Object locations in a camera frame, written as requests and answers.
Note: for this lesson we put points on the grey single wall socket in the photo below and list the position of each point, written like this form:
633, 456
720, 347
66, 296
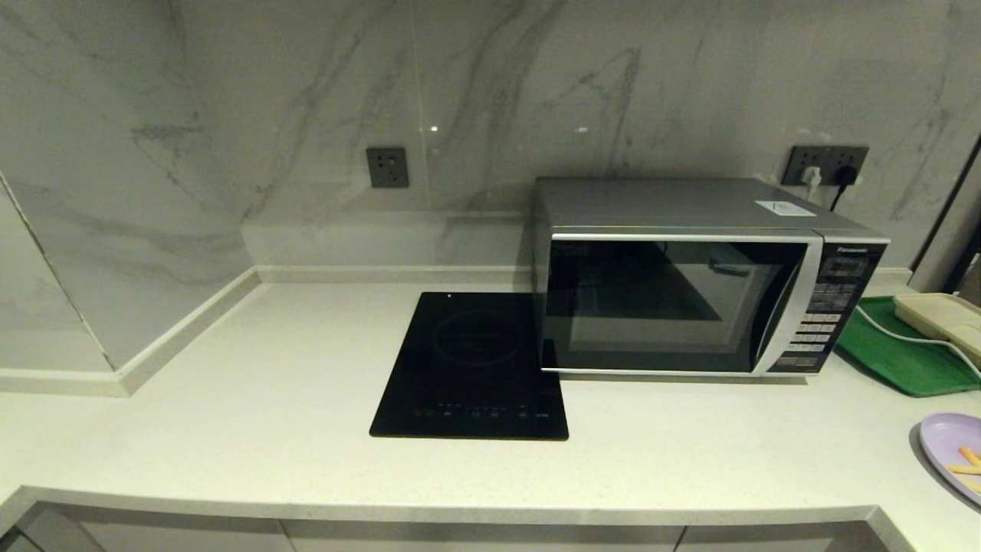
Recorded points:
387, 168

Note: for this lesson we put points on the grey double wall socket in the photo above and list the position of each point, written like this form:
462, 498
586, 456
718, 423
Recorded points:
805, 157

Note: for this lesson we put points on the white power plug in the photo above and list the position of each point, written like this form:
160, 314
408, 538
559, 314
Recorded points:
812, 180

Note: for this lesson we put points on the black induction cooktop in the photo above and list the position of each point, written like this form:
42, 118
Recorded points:
471, 368

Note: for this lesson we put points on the grey cabinet front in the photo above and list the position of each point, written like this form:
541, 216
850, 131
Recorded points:
766, 540
153, 537
460, 540

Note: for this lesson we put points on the black glass microwave door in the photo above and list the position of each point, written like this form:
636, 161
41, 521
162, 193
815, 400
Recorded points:
659, 307

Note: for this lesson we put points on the black power plug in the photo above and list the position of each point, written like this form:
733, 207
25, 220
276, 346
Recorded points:
845, 175

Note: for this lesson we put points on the silver microwave oven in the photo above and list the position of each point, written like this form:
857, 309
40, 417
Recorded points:
674, 203

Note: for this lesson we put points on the white paper label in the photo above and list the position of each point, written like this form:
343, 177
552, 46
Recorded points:
785, 208

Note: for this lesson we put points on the green plastic tray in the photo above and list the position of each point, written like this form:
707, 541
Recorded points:
897, 360

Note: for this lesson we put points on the purple plate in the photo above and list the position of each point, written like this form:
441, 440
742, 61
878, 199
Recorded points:
943, 441

